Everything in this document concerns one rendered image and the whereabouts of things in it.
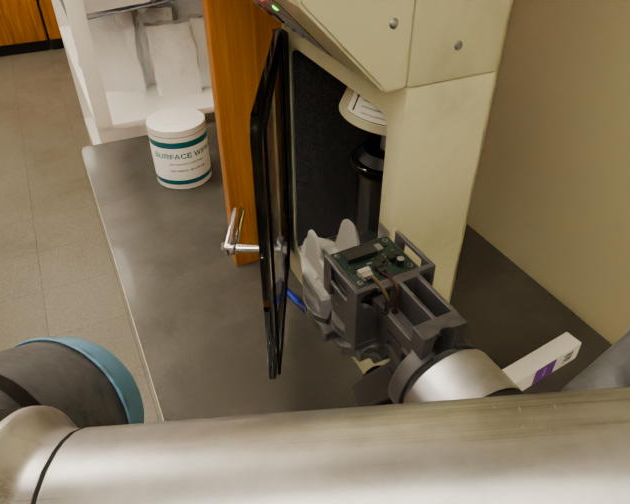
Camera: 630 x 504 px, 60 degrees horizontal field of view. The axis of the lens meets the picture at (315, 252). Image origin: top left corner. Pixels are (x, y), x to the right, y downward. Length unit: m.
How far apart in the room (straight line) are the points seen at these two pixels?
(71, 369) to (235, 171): 0.64
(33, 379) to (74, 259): 2.47
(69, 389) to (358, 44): 0.36
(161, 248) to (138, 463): 0.95
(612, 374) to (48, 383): 0.32
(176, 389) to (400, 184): 0.47
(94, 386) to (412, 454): 0.23
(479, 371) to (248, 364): 0.56
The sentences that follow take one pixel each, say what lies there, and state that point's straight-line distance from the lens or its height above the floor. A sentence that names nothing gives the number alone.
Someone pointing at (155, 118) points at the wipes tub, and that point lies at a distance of 1.32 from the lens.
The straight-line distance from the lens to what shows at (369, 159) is 0.77.
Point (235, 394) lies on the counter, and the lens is 0.86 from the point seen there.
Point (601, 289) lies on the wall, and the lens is 1.05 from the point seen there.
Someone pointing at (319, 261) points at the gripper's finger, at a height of 1.31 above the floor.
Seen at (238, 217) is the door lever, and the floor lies 1.21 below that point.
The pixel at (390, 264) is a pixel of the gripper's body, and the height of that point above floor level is 1.35.
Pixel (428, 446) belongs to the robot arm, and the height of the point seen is 1.45.
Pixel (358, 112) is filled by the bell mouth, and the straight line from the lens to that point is 0.71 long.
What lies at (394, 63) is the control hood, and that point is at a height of 1.44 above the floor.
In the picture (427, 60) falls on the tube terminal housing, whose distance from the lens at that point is 0.57.
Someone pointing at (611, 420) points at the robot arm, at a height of 1.46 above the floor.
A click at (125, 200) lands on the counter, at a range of 1.32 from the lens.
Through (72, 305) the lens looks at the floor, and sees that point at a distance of 2.55.
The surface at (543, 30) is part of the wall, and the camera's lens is 1.04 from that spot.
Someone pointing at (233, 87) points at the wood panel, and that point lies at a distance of 0.90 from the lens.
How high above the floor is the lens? 1.62
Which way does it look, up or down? 38 degrees down
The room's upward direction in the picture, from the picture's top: straight up
